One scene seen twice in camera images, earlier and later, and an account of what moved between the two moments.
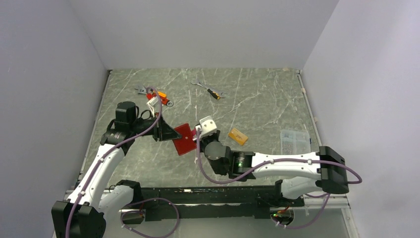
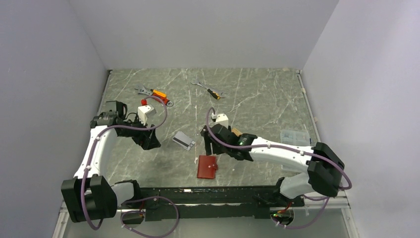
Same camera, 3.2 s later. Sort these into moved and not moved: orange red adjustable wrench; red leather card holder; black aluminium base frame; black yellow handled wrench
Moved: red leather card holder
Not moved: orange red adjustable wrench; black yellow handled wrench; black aluminium base frame
